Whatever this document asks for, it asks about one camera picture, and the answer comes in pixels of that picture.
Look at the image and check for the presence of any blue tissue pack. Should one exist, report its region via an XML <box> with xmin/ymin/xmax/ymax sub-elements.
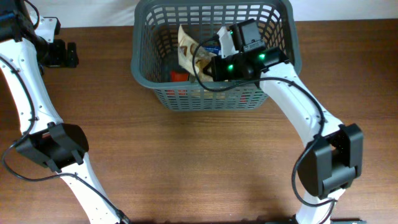
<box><xmin>204</xmin><ymin>46</ymin><xmax>221</xmax><ymax>55</ymax></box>

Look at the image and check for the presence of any beige snack bag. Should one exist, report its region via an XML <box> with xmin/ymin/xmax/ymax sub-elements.
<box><xmin>177</xmin><ymin>25</ymin><xmax>216</xmax><ymax>82</ymax></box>

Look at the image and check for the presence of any orange spaghetti packet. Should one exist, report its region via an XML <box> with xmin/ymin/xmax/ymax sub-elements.
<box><xmin>167</xmin><ymin>70</ymin><xmax>249</xmax><ymax>103</ymax></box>

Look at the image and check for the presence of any grey plastic shopping basket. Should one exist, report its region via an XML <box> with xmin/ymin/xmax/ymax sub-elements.
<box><xmin>131</xmin><ymin>0</ymin><xmax>302</xmax><ymax>111</ymax></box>

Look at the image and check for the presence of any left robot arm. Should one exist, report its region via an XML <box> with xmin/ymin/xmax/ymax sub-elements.
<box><xmin>1</xmin><ymin>0</ymin><xmax>130</xmax><ymax>223</ymax></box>

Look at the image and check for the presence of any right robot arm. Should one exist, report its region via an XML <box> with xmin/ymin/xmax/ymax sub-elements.
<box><xmin>203</xmin><ymin>19</ymin><xmax>364</xmax><ymax>223</ymax></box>

